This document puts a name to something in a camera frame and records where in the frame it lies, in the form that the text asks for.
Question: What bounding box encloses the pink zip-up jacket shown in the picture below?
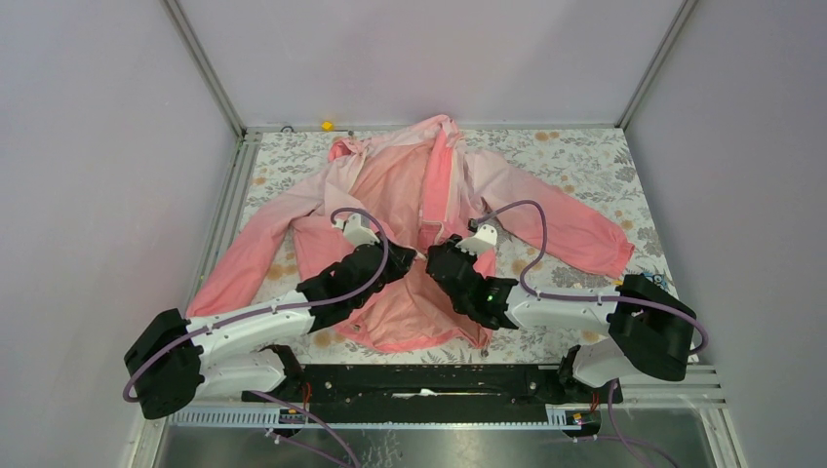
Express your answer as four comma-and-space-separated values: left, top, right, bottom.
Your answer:
186, 115, 634, 317

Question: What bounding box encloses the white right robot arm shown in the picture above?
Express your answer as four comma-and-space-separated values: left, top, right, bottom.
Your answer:
426, 236, 698, 402

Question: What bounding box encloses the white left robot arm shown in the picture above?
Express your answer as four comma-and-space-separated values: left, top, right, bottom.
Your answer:
122, 242, 417, 419

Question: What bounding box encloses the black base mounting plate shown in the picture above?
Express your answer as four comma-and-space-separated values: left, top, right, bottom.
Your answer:
270, 364, 623, 424

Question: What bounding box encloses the small owl figurine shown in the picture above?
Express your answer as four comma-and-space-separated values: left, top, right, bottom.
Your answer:
645, 273, 668, 288

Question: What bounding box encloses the floral patterned table mat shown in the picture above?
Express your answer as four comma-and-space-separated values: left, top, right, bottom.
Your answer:
216, 129, 673, 365

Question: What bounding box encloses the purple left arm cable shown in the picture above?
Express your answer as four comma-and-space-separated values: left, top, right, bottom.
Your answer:
122, 208, 391, 468

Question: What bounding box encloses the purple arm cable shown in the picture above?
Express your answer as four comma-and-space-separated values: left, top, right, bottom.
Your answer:
474, 198, 710, 468
122, 208, 391, 468

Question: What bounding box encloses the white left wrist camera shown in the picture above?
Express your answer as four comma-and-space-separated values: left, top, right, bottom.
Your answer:
342, 213, 380, 248

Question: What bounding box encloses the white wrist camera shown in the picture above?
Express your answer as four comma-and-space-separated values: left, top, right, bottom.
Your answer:
455, 224, 498, 256
342, 213, 380, 248

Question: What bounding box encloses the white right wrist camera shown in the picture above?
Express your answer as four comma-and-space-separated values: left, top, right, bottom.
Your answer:
455, 224, 498, 256

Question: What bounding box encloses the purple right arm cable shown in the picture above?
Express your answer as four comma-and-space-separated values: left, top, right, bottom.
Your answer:
474, 198, 710, 468

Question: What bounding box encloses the aluminium frame rail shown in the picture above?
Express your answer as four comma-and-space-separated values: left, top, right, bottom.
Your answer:
160, 0, 247, 138

